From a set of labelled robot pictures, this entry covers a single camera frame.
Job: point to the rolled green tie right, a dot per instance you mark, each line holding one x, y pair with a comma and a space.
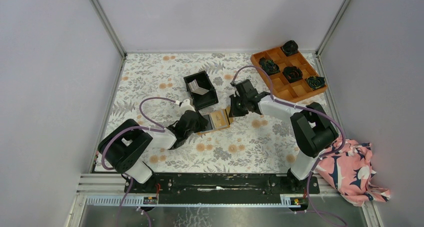
316, 82

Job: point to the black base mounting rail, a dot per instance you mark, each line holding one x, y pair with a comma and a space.
222, 188

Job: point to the rolled dark tie top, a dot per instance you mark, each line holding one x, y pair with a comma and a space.
290, 48

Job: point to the pink patterned cloth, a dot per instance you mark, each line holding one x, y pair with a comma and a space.
350, 171

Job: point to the black plastic card box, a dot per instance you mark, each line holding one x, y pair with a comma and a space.
207, 100

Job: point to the rolled green tie left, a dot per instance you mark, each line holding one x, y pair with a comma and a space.
269, 66

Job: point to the rolled dark tie centre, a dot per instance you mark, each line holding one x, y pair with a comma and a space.
292, 74

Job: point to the rolled dark tie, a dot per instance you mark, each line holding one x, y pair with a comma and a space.
292, 74
290, 48

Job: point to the gold credit card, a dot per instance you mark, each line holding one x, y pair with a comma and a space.
219, 119

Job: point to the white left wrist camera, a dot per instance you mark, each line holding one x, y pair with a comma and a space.
185, 105

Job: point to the floral patterned table mat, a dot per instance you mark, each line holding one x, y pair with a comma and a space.
252, 144

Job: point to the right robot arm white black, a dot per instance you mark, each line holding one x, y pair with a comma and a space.
313, 129

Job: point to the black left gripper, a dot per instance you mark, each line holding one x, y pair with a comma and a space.
202, 124

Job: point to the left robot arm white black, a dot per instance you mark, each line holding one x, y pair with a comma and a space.
123, 148

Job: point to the rolled green tie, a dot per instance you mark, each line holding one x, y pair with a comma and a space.
269, 66
316, 82

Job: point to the yellow leather card holder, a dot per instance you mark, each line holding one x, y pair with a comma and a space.
209, 128

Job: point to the stack of credit cards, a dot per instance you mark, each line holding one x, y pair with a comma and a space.
196, 89

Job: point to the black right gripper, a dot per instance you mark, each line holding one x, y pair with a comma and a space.
235, 112

